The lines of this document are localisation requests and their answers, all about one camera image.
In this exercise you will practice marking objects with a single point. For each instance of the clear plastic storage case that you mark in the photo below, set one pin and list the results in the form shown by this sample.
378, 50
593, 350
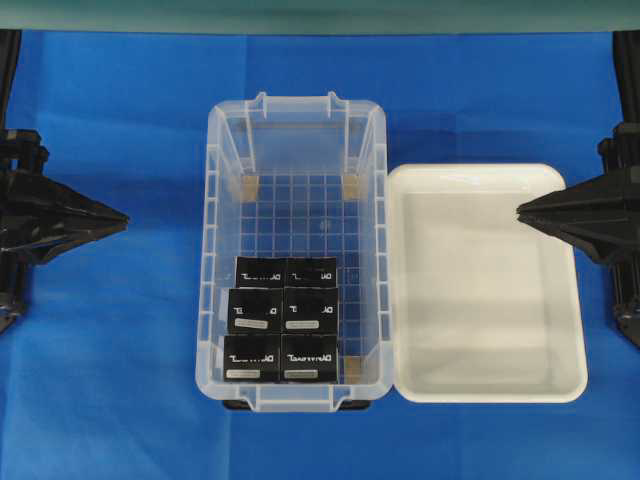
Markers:
299, 177

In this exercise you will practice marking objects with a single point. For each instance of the white plastic tray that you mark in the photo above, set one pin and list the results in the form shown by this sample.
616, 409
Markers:
484, 308

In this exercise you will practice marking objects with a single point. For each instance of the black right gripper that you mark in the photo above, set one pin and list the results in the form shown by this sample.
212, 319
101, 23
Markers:
604, 242

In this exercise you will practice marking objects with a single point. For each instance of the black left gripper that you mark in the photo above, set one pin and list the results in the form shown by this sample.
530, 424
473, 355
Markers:
23, 192

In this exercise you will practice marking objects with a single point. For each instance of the black box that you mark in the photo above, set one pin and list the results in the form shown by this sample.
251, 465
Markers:
309, 359
255, 311
252, 358
310, 311
255, 272
311, 272

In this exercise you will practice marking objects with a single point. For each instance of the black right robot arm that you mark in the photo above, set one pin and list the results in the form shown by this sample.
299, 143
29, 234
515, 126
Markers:
600, 216

